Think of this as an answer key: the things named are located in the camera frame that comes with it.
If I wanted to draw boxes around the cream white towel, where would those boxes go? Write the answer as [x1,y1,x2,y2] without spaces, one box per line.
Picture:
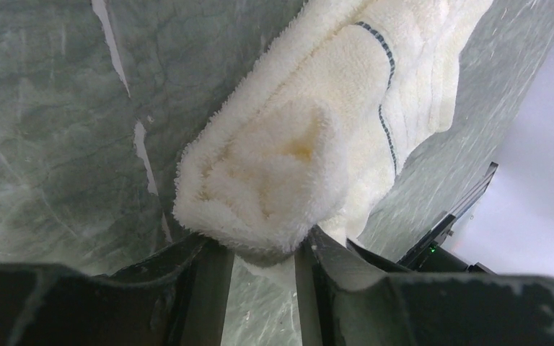
[173,1,491,290]

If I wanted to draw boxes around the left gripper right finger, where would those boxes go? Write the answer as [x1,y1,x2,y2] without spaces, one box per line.
[295,226,402,345]

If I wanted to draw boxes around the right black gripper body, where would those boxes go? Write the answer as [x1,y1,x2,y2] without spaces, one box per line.
[346,161,500,275]

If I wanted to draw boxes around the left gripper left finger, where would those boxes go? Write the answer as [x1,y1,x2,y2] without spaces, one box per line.
[95,236,234,345]

